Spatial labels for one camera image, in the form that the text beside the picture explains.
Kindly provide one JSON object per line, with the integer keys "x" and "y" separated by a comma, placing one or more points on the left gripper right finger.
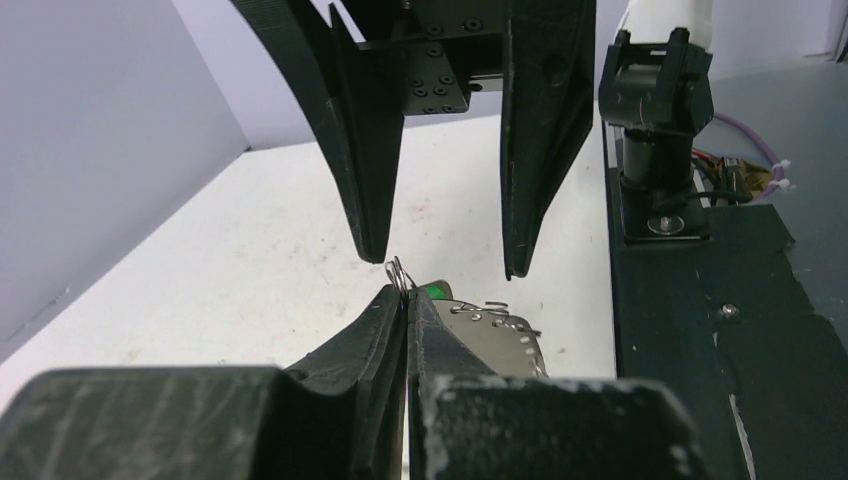
{"x": 469, "y": 422}

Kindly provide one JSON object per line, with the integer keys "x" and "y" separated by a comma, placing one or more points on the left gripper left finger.
{"x": 335, "y": 414}

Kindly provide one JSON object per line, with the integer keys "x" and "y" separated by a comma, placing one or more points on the metal key holder ring plate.
{"x": 458, "y": 337}

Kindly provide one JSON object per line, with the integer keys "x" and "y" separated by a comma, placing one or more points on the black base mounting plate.
{"x": 712, "y": 313}

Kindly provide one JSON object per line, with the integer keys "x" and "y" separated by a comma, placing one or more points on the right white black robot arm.
{"x": 657, "y": 62}

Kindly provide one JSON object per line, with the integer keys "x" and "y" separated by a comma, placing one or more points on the green tagged key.
{"x": 438, "y": 290}

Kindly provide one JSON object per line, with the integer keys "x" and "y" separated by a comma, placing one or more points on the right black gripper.
{"x": 428, "y": 58}

